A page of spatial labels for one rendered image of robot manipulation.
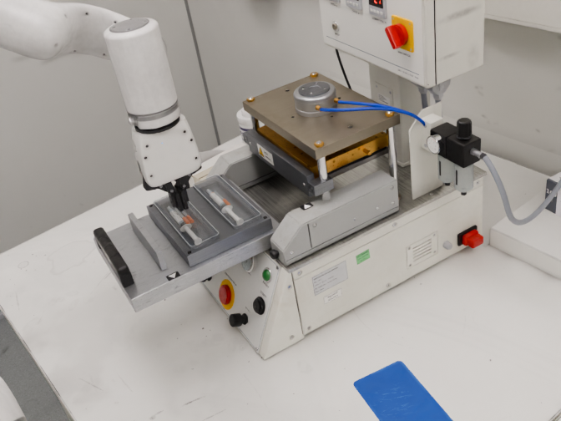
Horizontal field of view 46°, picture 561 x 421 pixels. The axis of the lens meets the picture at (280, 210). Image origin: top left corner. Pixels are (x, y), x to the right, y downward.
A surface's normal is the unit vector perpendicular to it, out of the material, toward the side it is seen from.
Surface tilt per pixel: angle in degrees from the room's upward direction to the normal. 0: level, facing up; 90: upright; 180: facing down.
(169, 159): 90
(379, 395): 0
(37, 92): 90
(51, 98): 90
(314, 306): 90
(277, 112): 0
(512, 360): 0
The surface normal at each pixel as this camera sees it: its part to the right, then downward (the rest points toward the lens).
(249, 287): -0.84, 0.01
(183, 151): 0.50, 0.43
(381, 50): -0.85, 0.40
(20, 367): -0.15, -0.81
